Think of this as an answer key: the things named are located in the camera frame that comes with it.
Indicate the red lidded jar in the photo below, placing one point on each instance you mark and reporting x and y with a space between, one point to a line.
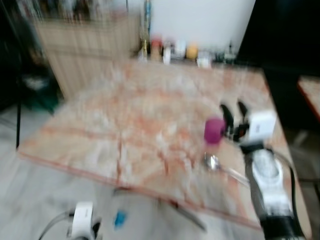
156 49

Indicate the light wooden cabinet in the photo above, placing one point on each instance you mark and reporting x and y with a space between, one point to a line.
87 52

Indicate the blue turtle toy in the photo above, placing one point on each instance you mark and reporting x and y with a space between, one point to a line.
120 219

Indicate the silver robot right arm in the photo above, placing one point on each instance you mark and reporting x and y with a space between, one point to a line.
270 185

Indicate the small white container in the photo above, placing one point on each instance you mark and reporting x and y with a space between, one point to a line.
204 60

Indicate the orange marble side table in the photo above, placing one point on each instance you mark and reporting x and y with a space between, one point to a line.
310 92

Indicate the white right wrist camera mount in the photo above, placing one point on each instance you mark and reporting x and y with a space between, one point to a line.
261 126

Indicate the purple cup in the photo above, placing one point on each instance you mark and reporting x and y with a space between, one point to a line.
214 131

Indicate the yellow jar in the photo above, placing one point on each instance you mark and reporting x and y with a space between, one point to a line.
192 50

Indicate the silver metal spoon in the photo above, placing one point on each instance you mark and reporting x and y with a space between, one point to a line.
214 162

